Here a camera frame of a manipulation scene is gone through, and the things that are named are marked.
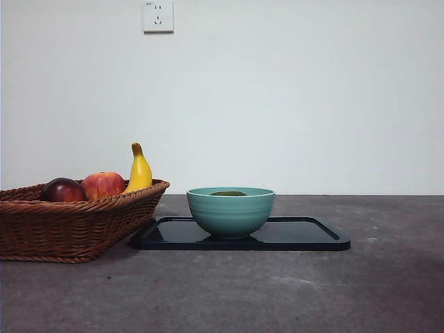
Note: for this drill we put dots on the green avocado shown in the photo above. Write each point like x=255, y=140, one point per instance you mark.
x=229, y=193

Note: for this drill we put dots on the teal ribbed bowl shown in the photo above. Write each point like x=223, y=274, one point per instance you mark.
x=230, y=215

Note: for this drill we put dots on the yellow banana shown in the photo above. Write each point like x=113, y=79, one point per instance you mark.
x=140, y=173

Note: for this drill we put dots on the black rectangular tray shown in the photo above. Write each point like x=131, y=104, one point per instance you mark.
x=295, y=239

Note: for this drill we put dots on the red apple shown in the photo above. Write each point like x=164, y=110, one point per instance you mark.
x=102, y=185

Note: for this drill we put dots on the dark purple plum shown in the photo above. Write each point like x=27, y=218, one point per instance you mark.
x=64, y=192

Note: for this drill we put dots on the brown wicker basket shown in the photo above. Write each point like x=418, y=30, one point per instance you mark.
x=69, y=229

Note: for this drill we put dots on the white wall socket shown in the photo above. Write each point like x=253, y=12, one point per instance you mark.
x=159, y=17

